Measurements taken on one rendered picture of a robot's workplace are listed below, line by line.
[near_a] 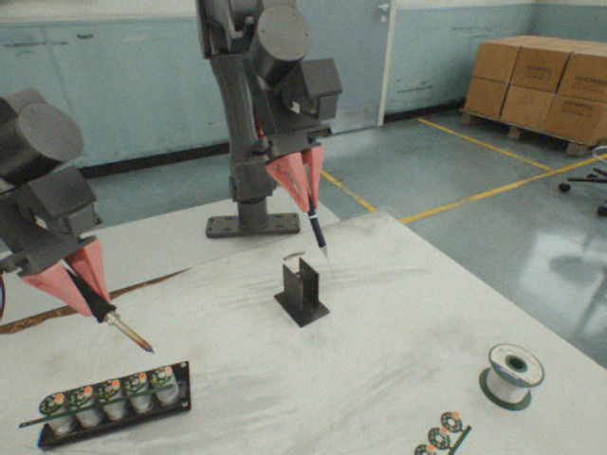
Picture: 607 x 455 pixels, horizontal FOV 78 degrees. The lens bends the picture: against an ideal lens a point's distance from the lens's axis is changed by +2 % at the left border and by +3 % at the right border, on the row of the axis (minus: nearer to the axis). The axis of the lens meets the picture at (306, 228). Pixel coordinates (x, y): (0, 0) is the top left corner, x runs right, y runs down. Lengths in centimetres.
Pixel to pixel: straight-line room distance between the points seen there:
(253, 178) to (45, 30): 234
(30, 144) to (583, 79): 356
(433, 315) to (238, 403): 32
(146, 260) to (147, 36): 232
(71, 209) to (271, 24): 26
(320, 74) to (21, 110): 27
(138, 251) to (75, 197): 41
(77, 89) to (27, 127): 256
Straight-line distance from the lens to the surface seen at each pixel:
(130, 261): 78
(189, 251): 77
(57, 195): 40
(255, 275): 68
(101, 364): 62
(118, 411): 52
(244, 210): 76
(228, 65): 74
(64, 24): 292
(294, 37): 42
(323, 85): 41
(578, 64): 368
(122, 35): 294
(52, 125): 43
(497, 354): 55
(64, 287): 47
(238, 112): 72
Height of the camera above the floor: 119
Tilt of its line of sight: 34 degrees down
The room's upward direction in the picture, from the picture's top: straight up
